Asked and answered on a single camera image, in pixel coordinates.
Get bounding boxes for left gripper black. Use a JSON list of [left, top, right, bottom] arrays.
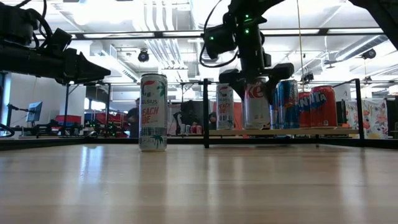
[[62, 47, 112, 85]]

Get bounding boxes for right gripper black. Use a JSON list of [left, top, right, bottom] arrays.
[[218, 62, 295, 106]]

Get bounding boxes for silver Diet Coke can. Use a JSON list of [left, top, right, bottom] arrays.
[[243, 77, 271, 130]]

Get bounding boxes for tall white can black top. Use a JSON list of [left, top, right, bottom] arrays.
[[139, 73, 169, 152], [216, 83, 235, 131]]

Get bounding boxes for silver slim can blue tab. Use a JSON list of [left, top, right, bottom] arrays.
[[275, 80, 300, 129]]

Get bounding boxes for red soda can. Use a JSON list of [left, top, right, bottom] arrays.
[[297, 91, 312, 129], [310, 85, 338, 129]]

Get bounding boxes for wooden shelf board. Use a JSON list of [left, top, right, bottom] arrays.
[[208, 128, 360, 136]]

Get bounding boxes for black metal stand grey box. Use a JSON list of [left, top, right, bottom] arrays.
[[63, 81, 112, 138]]

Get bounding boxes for orange panel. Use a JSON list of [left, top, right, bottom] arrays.
[[233, 101, 245, 130]]

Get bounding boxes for stacked red bins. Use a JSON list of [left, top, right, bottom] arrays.
[[83, 111, 131, 138]]

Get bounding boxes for red storage bin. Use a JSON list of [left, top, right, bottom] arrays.
[[55, 114, 83, 124]]

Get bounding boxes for background robot green lights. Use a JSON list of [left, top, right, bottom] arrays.
[[88, 123, 116, 138]]

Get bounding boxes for person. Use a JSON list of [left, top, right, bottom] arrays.
[[126, 97, 141, 139]]

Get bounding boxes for black office chair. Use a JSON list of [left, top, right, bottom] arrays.
[[173, 99, 205, 135]]

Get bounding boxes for computer monitor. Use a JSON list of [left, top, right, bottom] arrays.
[[26, 101, 44, 123]]

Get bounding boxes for floral printed banner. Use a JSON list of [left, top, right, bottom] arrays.
[[344, 99, 389, 140]]

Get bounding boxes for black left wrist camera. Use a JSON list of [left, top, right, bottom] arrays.
[[45, 27, 73, 52]]

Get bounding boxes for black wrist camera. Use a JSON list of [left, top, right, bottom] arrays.
[[203, 23, 238, 60], [45, 27, 73, 52]]

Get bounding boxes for black metal shelf post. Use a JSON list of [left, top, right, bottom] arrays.
[[203, 78, 210, 149]]

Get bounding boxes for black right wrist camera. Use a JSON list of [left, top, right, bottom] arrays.
[[203, 23, 238, 60]]

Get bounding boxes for thin hanging cord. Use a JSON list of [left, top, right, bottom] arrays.
[[296, 0, 305, 84]]

